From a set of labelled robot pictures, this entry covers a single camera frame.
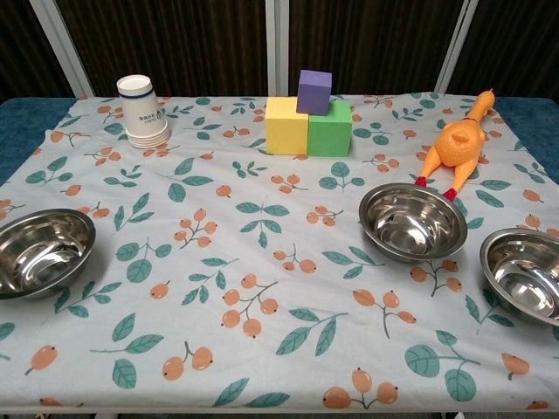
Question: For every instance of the stainless steel bowl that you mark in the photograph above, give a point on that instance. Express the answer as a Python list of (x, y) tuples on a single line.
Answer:
[(39, 253), (522, 275), (412, 222)]

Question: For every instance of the white paper cup stack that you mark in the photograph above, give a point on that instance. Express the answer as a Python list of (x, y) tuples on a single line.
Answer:
[(142, 113)]

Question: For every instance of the yellow foam cube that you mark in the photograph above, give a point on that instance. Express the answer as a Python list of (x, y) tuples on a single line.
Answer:
[(286, 131)]

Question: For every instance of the green foam cube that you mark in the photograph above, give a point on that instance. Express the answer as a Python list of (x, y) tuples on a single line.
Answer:
[(329, 135)]

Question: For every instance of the floral berry leaf tablecloth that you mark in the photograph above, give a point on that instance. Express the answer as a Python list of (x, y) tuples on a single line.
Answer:
[(262, 305)]

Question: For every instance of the purple foam cube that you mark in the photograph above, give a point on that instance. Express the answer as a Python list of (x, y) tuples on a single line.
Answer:
[(313, 94)]

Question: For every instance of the dark ribbed partition panel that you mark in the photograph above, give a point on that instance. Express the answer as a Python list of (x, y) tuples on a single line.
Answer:
[(174, 43), (17, 43), (515, 43), (371, 43)]

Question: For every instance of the orange rubber chicken toy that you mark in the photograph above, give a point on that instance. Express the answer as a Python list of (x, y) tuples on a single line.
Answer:
[(458, 139)]

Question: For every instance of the white partition frame post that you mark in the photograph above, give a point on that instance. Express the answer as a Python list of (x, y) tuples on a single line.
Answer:
[(458, 35), (57, 39), (277, 43)]

